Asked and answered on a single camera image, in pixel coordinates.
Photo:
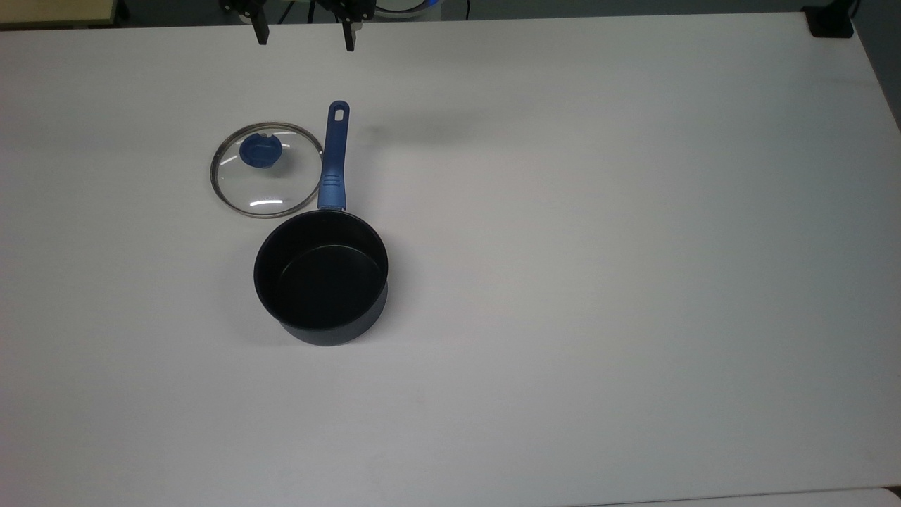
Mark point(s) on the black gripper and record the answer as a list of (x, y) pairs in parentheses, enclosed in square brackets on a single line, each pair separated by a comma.
[(348, 7)]

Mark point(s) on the glass lid with blue knob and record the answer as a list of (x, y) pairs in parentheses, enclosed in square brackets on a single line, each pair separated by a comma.
[(260, 152)]

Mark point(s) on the black table clamp block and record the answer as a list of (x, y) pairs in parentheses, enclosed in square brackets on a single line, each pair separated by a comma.
[(830, 21)]

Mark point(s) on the white folding table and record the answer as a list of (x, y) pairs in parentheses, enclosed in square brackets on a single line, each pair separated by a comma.
[(809, 500)]

